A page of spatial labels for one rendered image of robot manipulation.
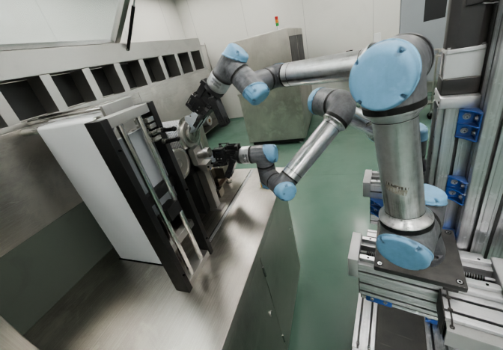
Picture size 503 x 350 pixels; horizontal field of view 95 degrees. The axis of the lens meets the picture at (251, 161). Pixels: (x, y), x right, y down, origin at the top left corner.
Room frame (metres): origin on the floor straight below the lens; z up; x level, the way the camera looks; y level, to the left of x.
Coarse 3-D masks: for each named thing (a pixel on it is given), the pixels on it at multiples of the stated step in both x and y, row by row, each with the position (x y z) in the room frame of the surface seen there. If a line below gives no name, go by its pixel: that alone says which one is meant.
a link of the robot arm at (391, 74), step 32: (384, 64) 0.41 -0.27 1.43; (416, 64) 0.38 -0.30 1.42; (384, 96) 0.40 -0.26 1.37; (416, 96) 0.40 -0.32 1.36; (384, 128) 0.43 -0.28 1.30; (416, 128) 0.41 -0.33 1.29; (384, 160) 0.43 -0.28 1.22; (416, 160) 0.40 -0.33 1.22; (384, 192) 0.43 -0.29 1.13; (416, 192) 0.39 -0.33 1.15; (384, 224) 0.42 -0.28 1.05; (416, 224) 0.38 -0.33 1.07; (384, 256) 0.40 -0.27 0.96; (416, 256) 0.35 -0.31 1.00
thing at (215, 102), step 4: (212, 96) 0.82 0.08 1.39; (212, 100) 0.82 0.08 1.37; (216, 100) 0.83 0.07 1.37; (220, 100) 0.85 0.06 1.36; (212, 104) 0.82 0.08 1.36; (216, 104) 0.82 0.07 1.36; (220, 104) 0.84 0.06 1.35; (216, 108) 0.82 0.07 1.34; (220, 108) 0.83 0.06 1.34; (224, 108) 0.85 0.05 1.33; (216, 112) 0.82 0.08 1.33; (220, 112) 0.82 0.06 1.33; (224, 112) 0.84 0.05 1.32; (216, 116) 0.82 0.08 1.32; (220, 116) 0.82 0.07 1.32; (224, 116) 0.83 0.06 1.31; (220, 120) 0.82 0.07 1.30; (224, 120) 0.81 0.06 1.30; (228, 120) 0.84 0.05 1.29; (220, 124) 0.82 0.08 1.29; (224, 124) 0.81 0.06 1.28
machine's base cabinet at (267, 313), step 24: (288, 216) 1.05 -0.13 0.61; (288, 240) 0.97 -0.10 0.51; (264, 264) 0.65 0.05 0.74; (288, 264) 0.90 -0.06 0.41; (264, 288) 0.61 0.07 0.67; (288, 288) 0.83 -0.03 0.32; (264, 312) 0.56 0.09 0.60; (288, 312) 0.76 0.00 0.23; (240, 336) 0.41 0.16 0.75; (264, 336) 0.51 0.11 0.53; (288, 336) 0.70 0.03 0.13
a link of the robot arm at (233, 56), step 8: (232, 48) 0.77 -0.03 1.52; (240, 48) 0.80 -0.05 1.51; (224, 56) 0.78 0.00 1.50; (232, 56) 0.76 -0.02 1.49; (240, 56) 0.76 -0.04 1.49; (248, 56) 0.79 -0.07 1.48; (216, 64) 0.80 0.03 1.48; (224, 64) 0.78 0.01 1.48; (232, 64) 0.76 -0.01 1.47; (240, 64) 0.76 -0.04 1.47; (216, 72) 0.79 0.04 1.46; (224, 72) 0.78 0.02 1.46; (232, 72) 0.76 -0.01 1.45; (224, 80) 0.79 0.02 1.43
